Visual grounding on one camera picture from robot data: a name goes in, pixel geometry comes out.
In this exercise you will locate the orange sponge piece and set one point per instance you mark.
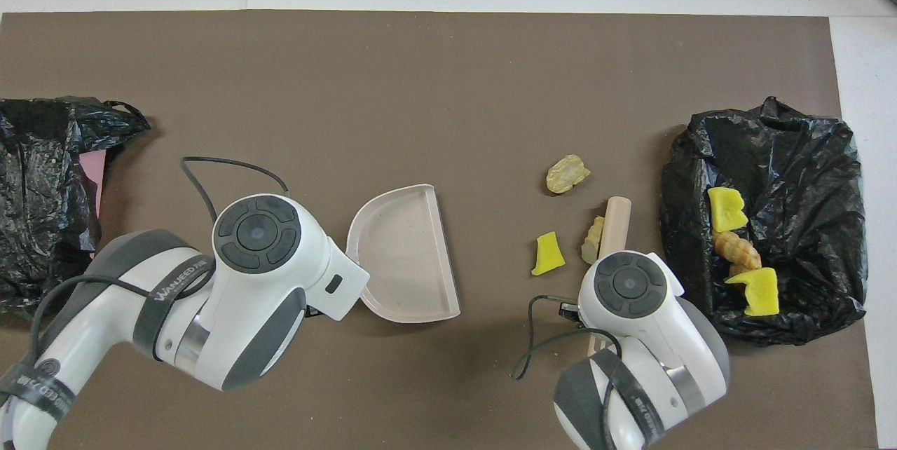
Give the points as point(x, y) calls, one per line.
point(736, 248)

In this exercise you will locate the beige plastic dustpan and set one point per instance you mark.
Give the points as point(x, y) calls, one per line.
point(406, 261)

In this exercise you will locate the black trash bag over pink bin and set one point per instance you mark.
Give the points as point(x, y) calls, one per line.
point(35, 212)

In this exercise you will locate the green and yellow sponge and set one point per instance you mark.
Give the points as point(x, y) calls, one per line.
point(725, 208)

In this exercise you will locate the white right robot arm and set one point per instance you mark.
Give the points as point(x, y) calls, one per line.
point(652, 338)

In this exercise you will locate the small yellow sponge scrap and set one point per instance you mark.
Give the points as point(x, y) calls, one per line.
point(546, 254)

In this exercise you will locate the yellow sponge piece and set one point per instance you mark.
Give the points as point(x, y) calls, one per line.
point(757, 292)

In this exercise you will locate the pale beige sponge scrap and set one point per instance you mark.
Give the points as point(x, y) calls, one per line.
point(593, 243)
point(566, 174)

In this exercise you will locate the brown table mat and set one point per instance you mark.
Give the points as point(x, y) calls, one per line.
point(350, 85)

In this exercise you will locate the beige brush with black bristles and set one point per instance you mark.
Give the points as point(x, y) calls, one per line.
point(615, 226)

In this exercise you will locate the pink bin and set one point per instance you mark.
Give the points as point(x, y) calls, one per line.
point(94, 176)

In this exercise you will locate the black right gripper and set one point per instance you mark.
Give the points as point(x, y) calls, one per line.
point(570, 309)

